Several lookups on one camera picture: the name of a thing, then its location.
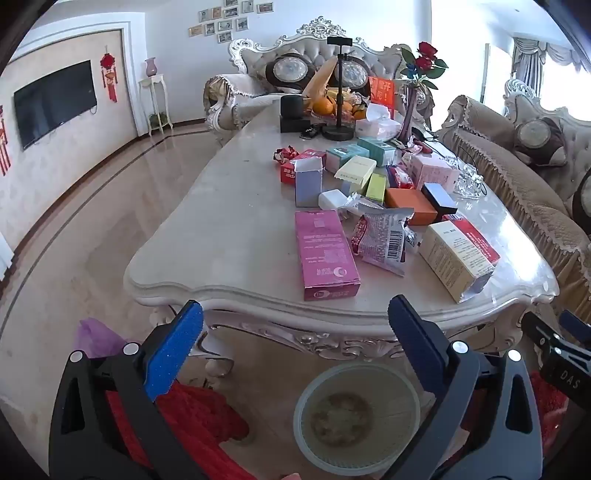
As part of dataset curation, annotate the red rose bouquet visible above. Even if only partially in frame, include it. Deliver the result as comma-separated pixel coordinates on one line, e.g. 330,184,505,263
400,41,450,90

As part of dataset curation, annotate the small black box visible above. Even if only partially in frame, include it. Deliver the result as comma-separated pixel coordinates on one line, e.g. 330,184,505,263
421,183,459,217

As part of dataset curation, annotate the small red wrapper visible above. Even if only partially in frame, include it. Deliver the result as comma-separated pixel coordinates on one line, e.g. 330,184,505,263
405,137,435,156

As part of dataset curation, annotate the red snack packet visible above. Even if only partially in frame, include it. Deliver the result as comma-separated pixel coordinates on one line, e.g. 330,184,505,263
387,165,416,190

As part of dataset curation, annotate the brown square sofa cushion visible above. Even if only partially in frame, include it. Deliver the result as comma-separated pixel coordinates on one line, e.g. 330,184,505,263
512,116,570,168

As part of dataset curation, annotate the group of wall photo frames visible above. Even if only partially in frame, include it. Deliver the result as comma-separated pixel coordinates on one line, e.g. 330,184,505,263
187,0,274,45

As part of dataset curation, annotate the yellow paper bag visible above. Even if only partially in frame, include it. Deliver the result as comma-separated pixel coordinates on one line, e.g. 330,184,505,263
302,57,341,100

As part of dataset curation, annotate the red toothpaste box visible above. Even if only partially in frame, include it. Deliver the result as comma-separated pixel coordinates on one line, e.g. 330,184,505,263
279,149,327,186

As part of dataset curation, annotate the white mesh wastebasket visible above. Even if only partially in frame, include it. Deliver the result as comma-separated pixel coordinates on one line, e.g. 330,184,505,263
294,362,422,476

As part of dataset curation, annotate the purple plastic bag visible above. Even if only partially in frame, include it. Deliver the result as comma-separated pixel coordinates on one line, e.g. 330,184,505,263
75,318,131,360

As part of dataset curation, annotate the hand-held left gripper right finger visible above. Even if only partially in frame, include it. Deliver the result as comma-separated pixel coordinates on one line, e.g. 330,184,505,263
383,294,543,480

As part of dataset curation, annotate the red hanging wall ornament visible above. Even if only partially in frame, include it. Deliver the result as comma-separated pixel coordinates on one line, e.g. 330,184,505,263
0,105,12,177

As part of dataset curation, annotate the large pink carton box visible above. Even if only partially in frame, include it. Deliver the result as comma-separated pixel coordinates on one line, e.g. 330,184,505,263
294,210,362,302

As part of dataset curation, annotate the glass fruit plate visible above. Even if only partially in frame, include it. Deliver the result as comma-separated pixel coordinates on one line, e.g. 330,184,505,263
305,108,370,124

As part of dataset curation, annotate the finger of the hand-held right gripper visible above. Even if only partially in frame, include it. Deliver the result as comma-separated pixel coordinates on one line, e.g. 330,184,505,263
521,312,591,370
560,309,591,346

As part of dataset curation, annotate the red paper card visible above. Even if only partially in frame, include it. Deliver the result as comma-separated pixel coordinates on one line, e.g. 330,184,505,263
368,76,398,110

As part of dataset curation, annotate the person's red fuzzy clothing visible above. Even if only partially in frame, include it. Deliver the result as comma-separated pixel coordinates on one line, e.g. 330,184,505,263
105,369,570,480

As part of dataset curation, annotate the cream and red box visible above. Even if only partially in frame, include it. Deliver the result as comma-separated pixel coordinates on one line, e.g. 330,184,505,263
418,215,502,304

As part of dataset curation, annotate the white tissue pack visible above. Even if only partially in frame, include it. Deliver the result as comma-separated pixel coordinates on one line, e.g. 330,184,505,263
355,102,402,141

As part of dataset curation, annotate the black wall television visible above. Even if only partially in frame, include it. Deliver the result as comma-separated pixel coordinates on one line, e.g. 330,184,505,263
13,60,99,151

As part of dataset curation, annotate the black phone stand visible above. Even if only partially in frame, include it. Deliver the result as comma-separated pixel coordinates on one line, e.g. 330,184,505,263
321,36,357,142

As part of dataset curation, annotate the cream flat box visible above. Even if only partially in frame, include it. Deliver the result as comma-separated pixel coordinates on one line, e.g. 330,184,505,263
334,156,378,185

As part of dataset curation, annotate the clear glass ashtray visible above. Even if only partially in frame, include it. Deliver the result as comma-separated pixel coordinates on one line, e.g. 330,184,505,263
444,157,488,200

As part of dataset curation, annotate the beige ornate sofa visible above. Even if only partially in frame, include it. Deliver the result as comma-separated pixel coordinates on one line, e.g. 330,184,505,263
436,78,591,324

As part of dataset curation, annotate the carved cream coffee table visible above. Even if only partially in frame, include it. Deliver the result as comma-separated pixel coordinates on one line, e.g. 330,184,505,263
124,104,560,377

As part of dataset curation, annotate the black cable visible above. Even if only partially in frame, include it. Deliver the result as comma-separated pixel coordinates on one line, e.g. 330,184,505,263
410,126,445,145

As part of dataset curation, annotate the teal carton box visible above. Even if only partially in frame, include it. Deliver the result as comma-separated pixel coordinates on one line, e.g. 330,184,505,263
356,137,399,167

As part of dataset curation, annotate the silver red snack wrapper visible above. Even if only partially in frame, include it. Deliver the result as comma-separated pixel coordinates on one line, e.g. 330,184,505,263
351,207,419,278

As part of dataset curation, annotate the grey window curtain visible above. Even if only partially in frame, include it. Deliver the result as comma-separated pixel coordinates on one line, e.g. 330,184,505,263
512,36,580,95

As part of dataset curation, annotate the ornate tufted armchair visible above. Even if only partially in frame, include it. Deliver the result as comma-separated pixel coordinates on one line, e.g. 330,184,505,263
203,16,419,145

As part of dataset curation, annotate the black cylindrical speaker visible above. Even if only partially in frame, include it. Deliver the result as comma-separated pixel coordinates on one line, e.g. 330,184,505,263
280,94,303,121

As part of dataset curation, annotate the round brown cushion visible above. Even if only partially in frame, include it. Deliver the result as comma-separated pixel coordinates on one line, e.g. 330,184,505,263
265,52,317,95
328,54,371,100

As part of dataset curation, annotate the red knot wall ornament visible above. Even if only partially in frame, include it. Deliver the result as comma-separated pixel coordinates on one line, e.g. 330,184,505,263
100,46,119,103

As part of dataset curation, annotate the small white box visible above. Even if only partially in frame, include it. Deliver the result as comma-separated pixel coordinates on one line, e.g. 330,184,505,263
318,189,348,210

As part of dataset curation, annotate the white plant stand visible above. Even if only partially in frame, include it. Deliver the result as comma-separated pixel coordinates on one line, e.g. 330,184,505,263
139,74,174,136

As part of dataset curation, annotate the teal bear print box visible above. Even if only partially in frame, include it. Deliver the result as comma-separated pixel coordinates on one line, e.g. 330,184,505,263
325,144,371,174

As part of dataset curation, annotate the orange box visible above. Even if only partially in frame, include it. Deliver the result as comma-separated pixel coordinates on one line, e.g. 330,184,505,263
385,187,438,227

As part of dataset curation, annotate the clear plastic wrapper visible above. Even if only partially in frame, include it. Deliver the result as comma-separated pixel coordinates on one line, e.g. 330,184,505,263
338,192,384,220

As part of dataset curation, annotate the lavender open carton box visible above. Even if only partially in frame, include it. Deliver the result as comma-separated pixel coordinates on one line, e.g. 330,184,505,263
294,156,323,208

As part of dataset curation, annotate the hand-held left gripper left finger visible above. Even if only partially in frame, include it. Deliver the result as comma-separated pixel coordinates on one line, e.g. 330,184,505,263
48,299,211,480

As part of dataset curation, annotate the yellow-green carton box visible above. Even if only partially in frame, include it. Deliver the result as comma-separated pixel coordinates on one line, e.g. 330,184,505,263
365,174,387,205

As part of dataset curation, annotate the pink and white box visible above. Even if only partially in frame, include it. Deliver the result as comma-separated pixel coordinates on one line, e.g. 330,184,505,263
409,154,461,191

